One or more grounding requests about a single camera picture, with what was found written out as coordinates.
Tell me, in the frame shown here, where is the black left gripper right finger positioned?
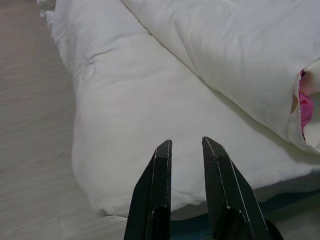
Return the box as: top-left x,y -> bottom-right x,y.
201,136 -> 273,240

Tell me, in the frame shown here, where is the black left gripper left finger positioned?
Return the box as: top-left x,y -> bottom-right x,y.
123,139 -> 173,240

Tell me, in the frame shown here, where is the cream cartoon print blanket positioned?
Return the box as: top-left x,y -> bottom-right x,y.
36,0 -> 320,221

